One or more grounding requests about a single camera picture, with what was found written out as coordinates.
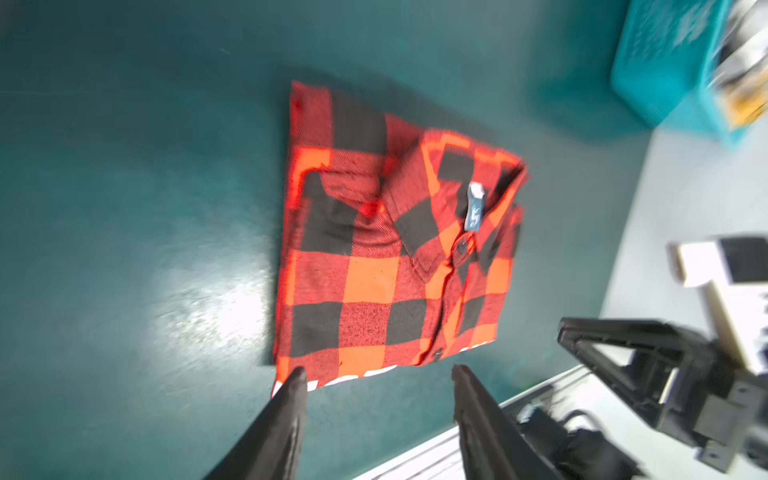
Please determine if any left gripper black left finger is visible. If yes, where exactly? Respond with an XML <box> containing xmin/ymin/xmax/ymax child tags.
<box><xmin>206</xmin><ymin>367</ymin><xmax>308</xmax><ymax>480</ymax></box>

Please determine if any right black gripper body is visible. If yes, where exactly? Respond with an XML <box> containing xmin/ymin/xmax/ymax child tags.
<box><xmin>557</xmin><ymin>317</ymin><xmax>767</xmax><ymax>473</ymax></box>

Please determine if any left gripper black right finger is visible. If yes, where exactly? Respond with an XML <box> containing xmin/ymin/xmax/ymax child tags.
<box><xmin>451</xmin><ymin>365</ymin><xmax>560</xmax><ymax>480</ymax></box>

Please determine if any red black plaid shirt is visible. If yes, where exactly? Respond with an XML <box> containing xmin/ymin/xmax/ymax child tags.
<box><xmin>274</xmin><ymin>83</ymin><xmax>528</xmax><ymax>389</ymax></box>

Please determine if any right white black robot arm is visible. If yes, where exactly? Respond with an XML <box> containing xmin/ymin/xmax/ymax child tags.
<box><xmin>558</xmin><ymin>236</ymin><xmax>767</xmax><ymax>473</ymax></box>

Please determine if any yellow plaid shirt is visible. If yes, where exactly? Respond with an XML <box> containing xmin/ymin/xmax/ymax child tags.
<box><xmin>718</xmin><ymin>74</ymin><xmax>767</xmax><ymax>131</ymax></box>

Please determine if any teal plastic basket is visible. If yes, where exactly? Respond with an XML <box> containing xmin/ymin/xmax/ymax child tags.
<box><xmin>610</xmin><ymin>0</ymin><xmax>767</xmax><ymax>145</ymax></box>

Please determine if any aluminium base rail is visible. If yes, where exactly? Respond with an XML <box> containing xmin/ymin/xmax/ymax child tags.
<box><xmin>353</xmin><ymin>364</ymin><xmax>595</xmax><ymax>480</ymax></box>

